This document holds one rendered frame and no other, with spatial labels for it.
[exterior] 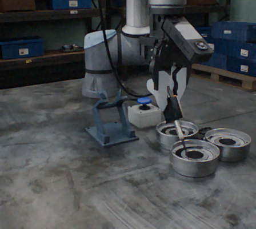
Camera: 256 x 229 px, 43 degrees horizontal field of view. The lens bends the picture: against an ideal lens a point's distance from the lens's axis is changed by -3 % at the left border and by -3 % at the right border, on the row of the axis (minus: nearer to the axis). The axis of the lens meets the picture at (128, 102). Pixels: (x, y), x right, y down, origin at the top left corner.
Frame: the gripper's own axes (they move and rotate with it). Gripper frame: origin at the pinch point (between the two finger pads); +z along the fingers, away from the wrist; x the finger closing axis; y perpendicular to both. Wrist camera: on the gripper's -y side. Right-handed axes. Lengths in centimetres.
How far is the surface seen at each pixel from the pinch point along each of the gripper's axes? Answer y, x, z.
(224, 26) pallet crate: 280, -287, 19
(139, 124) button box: 19.3, -3.4, 11.8
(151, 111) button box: 19.4, -7.5, 8.7
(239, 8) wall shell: 347, -382, 0
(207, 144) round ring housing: -3.6, -7.9, 9.6
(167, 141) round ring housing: 4.1, -2.5, 10.6
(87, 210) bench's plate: -8.1, 22.6, 13.1
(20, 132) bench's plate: 32.8, 26.3, 13.3
